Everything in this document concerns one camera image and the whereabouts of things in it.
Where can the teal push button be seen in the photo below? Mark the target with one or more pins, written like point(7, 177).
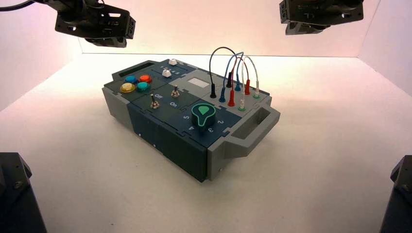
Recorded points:
point(143, 86)

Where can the green rotary knob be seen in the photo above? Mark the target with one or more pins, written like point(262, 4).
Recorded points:
point(203, 117)

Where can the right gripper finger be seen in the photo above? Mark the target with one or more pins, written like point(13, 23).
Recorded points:
point(317, 29)
point(296, 29)

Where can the white rectangular display screen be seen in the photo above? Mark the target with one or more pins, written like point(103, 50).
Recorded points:
point(198, 83)

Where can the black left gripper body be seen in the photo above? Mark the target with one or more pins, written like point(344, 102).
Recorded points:
point(96, 24)

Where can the blue push button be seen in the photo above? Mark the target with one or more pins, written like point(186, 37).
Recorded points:
point(131, 79)

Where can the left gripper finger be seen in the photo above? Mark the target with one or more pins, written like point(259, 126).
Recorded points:
point(116, 42)
point(96, 41)

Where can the grey and dark blue control box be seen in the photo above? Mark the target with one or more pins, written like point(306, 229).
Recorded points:
point(180, 154)

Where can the yellow push button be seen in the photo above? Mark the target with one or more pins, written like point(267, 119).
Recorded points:
point(127, 87)

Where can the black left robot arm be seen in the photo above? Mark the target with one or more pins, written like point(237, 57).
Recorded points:
point(16, 199)

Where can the metal toggle switch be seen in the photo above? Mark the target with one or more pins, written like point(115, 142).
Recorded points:
point(154, 104)
point(175, 93)

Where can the white slider knob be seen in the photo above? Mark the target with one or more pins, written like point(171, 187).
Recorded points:
point(166, 73)
point(173, 62)

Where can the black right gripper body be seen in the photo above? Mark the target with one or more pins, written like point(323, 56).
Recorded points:
point(322, 13)

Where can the orange red push button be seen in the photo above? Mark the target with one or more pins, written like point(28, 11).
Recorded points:
point(145, 78)

